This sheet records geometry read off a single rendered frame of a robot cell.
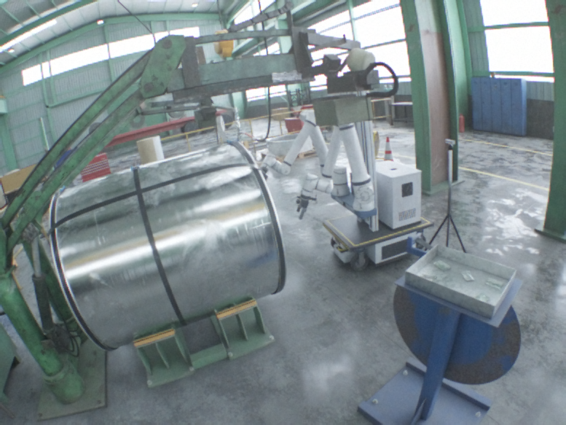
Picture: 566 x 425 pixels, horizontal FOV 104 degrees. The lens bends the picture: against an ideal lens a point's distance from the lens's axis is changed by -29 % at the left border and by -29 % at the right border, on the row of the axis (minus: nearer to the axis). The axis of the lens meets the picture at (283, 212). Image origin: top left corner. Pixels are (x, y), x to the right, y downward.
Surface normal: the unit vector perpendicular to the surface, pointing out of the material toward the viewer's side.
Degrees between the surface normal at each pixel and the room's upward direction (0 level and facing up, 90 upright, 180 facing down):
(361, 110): 88
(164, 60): 90
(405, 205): 90
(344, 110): 88
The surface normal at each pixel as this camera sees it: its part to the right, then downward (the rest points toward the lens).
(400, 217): 0.25, 0.32
